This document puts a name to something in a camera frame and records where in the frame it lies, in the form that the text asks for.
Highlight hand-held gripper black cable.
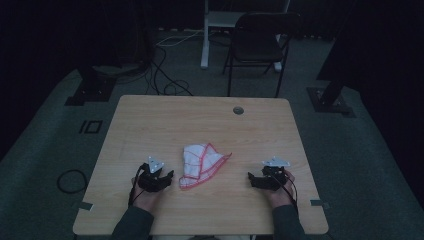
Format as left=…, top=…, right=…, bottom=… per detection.
left=271, top=171, right=300, bottom=214
left=127, top=163, right=150, bottom=208

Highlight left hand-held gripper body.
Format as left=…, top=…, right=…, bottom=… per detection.
left=137, top=155, right=170, bottom=193

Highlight person's left hand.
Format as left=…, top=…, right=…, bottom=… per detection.
left=131, top=177, right=162, bottom=214

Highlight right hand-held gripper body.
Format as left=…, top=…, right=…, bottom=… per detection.
left=260, top=155, right=292, bottom=192

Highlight white floor cable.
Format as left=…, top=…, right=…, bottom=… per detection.
left=155, top=29, right=205, bottom=48

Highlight black stand with base plate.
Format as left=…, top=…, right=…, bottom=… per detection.
left=64, top=63, right=117, bottom=107
left=306, top=49, right=357, bottom=118

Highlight black folding chair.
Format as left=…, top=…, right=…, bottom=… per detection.
left=222, top=11, right=303, bottom=99

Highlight right hand-held gripper black cable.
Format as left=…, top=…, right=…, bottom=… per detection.
left=271, top=171, right=300, bottom=214

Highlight left hand-held gripper black cable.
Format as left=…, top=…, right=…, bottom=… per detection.
left=127, top=163, right=150, bottom=208

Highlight grey tape strip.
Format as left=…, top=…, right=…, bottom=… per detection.
left=309, top=198, right=330, bottom=210

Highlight person's right hand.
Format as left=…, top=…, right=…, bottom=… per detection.
left=264, top=169, right=298, bottom=210

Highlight white cloth with red grid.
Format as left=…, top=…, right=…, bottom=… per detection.
left=178, top=142, right=233, bottom=191

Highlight black coiled floor cable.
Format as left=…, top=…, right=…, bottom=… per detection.
left=56, top=168, right=89, bottom=195

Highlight black tangled floor cables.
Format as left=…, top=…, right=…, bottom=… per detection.
left=116, top=45, right=195, bottom=98

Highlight white desk frame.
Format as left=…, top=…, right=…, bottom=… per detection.
left=200, top=0, right=292, bottom=73

